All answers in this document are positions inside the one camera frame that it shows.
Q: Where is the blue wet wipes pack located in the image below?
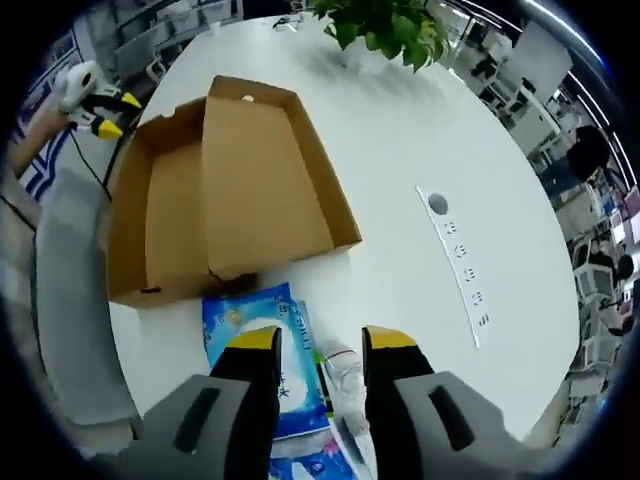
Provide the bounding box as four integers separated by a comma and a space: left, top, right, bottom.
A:
201, 282, 331, 442

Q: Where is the brown cardboard shoe box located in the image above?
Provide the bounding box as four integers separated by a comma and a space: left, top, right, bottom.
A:
104, 74, 364, 311

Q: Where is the black cable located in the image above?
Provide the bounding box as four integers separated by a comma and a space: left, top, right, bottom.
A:
68, 128, 112, 199

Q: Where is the clear spray bottle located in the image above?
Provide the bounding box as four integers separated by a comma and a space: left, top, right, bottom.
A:
319, 338, 372, 447

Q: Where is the white table socket panel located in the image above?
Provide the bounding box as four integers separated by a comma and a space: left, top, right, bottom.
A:
414, 183, 494, 350

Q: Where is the blue floral soft tissue pack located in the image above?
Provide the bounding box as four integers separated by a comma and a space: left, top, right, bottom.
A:
269, 433, 362, 480

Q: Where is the blue white wall poster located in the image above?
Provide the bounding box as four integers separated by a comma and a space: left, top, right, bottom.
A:
12, 29, 84, 204

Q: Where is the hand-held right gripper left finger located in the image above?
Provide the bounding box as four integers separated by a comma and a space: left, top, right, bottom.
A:
132, 325, 285, 480

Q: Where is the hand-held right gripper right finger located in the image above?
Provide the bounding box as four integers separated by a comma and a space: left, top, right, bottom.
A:
359, 324, 509, 480

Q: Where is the green plant in white pot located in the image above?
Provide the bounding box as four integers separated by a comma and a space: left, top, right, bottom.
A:
312, 0, 452, 75

